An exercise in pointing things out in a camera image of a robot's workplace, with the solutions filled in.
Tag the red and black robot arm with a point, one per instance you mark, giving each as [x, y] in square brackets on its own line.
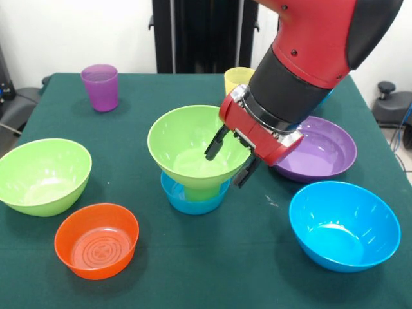
[305, 32]

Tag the green plastic bowl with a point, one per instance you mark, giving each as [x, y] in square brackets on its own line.
[42, 190]
[180, 145]

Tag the purple plastic cup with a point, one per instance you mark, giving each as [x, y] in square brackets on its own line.
[103, 93]

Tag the small orange plastic bowl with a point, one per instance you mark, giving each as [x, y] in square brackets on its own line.
[96, 264]

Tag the green plastic cup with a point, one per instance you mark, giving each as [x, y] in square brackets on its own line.
[199, 194]

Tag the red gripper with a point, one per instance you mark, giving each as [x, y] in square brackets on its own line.
[257, 135]

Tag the small blue plastic bowl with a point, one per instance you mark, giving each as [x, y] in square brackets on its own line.
[193, 207]

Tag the grey wheeled base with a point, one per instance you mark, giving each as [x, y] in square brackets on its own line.
[19, 109]

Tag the dark green tablecloth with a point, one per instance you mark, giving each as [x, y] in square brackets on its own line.
[225, 283]

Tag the purple plastic bowl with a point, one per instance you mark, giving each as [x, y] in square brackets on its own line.
[322, 161]

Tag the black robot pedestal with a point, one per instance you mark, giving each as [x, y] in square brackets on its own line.
[199, 38]

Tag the grey base with black knob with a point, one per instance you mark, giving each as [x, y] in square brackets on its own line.
[396, 109]

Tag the yellow plastic cup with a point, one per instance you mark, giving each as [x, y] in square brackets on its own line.
[235, 80]

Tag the black equipment casing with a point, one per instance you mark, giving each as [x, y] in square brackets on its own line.
[4, 90]

